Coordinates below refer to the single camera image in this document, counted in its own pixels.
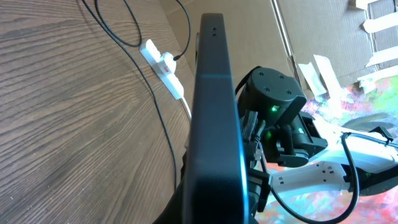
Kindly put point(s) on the Samsung Galaxy smartphone blue screen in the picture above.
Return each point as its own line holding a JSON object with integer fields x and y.
{"x": 215, "y": 188}

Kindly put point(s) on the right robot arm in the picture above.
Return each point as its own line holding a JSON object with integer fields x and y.
{"x": 316, "y": 155}

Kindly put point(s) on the white charger plug adapter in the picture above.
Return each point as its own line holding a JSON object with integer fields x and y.
{"x": 167, "y": 64}

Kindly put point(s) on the white power strip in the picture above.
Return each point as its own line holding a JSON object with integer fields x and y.
{"x": 150, "y": 52}

